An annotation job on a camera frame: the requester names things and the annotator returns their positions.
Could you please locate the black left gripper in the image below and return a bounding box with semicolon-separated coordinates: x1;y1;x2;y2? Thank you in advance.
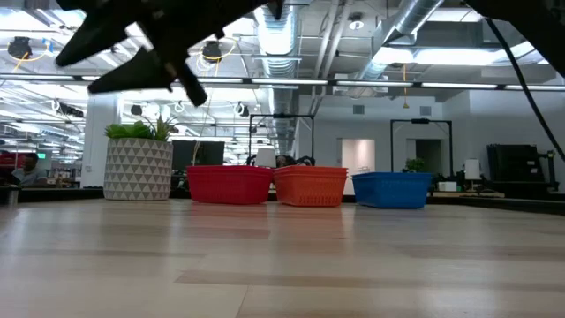
55;0;284;108

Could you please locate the pink plastic slotted basket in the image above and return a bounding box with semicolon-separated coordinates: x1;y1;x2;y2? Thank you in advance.
186;166;275;206
186;164;275;170

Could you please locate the orange plastic slotted basket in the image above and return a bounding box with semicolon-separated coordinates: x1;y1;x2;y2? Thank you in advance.
273;170;349;208
273;165;349;173

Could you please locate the blue plastic slotted basket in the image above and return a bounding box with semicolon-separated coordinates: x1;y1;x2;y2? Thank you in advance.
351;173;433;210
351;171;433;177

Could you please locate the white building column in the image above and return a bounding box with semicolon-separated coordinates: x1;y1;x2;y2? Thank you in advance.
80;94;124;189

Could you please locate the plant in triangle-patterned pot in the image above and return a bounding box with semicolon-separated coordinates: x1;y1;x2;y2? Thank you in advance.
102;115;175;202

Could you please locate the black computer monitor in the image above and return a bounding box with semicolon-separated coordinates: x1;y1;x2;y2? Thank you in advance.
171;140;226;171

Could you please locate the person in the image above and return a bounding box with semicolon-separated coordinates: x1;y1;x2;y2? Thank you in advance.
10;152;49;187

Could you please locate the white cylindrical lamp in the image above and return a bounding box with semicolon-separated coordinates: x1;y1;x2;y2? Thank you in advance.
255;148;277;170
463;158;482;181

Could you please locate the overhead light bar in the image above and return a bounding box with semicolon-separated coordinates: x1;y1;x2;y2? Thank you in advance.
0;73;565;93

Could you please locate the small green potted plant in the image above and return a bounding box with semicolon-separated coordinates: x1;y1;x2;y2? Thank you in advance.
402;156;427;174

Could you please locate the black equipment cabinet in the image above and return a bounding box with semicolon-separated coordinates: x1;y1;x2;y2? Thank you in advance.
486;143;560;192

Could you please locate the black ceiling cable reel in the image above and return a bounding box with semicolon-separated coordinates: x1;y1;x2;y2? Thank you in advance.
201;40;223;64
7;36;34;60

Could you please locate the silver ribbed ventilation duct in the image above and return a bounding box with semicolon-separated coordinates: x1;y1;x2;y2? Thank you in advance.
252;0;302;155

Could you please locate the black robot station frame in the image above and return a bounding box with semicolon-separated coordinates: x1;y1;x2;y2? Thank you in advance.
248;113;316;168
389;117;454;178

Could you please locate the black table edge rail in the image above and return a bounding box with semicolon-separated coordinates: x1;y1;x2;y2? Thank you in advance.
0;186;565;216

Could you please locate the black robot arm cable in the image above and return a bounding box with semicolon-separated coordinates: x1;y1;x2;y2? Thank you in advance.
485;17;565;163

